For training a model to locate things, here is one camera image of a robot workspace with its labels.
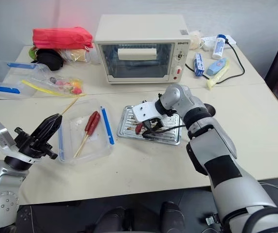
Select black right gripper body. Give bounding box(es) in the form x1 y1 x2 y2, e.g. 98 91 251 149
142 116 164 128

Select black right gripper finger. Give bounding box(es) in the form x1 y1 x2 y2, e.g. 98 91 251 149
151 122 164 135
141 122 153 138

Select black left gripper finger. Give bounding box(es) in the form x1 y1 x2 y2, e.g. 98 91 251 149
30 113 58 141
43 115 63 145

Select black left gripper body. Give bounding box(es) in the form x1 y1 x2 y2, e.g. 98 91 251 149
14 127 58 160

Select bare wooden skewer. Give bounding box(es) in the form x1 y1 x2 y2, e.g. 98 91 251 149
60 98 79 116

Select ribbed metal baking tray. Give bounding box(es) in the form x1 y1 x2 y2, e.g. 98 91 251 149
116 105 182 146

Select red sausage on wooden skewer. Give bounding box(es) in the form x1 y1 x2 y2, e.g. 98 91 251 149
73 111 98 158
75 111 102 156

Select yellow zip bag colourful items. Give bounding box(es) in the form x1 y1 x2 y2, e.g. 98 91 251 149
21 76 87 98

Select shallow clear box blue clips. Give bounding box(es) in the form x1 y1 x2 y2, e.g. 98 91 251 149
57 98 116 166

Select deep clear box blue clips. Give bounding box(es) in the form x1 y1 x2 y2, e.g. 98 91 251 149
0 60 48 98

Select black round bowl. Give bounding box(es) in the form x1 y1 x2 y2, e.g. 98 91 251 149
35 48 65 72

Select blue white toothpaste box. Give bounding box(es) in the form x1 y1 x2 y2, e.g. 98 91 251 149
192 52 206 78

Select pale yellow long packet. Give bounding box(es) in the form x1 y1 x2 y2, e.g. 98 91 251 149
206 59 230 91

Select clear bag with bread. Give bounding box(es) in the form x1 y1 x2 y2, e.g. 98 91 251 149
60 48 91 63

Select light blue tube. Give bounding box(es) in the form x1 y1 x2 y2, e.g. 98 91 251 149
206 58 227 76

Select red fabric bag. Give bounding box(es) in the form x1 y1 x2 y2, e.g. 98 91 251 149
32 27 94 50

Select dark rounded shape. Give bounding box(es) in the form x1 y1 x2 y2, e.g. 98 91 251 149
159 201 189 233

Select clear bag beige contents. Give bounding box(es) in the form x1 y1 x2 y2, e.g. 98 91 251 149
189 30 203 50

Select cream toaster oven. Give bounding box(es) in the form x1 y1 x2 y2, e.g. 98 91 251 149
94 14 191 85

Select white bottle blue label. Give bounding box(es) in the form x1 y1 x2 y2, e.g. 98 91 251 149
211 34 227 60

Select white power strip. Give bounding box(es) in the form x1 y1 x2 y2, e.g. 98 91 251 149
200 34 237 52

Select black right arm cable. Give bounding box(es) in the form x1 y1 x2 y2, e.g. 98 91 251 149
142 124 187 139

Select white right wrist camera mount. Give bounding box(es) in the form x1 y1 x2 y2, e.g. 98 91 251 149
132 101 163 122

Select black power cable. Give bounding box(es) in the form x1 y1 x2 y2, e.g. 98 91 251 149
185 42 246 84

